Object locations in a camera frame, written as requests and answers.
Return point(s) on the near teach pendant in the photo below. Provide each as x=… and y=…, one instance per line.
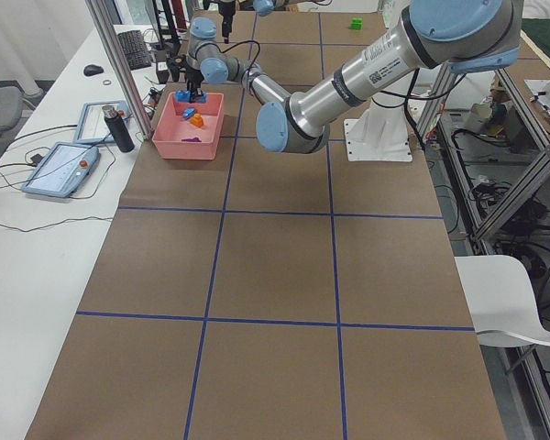
x=61, y=172

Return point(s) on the aluminium frame post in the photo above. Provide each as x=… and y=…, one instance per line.
x=112, y=48

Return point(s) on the teach pendant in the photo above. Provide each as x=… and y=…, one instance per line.
x=92, y=127
x=61, y=172

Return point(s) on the black keyboard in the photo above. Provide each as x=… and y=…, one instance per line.
x=135, y=49

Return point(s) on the long blue four-stud block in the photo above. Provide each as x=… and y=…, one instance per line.
x=183, y=96

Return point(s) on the small blue block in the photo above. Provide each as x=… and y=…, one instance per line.
x=189, y=112

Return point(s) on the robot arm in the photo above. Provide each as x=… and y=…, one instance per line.
x=264, y=7
x=471, y=36

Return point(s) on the pink plastic box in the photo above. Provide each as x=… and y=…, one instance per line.
x=172, y=127

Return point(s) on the black water bottle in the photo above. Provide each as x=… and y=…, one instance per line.
x=117, y=128

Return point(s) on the black computer mouse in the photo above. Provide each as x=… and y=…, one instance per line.
x=92, y=70

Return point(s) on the far teach pendant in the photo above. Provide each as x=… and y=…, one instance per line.
x=92, y=127

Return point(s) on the orange block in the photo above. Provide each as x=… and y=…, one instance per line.
x=197, y=120

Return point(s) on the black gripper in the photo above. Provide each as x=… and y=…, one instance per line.
x=193, y=74
x=226, y=16

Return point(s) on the white chair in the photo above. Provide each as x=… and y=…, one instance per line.
x=501, y=301

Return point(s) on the green two-stud block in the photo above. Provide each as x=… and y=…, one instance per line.
x=356, y=23

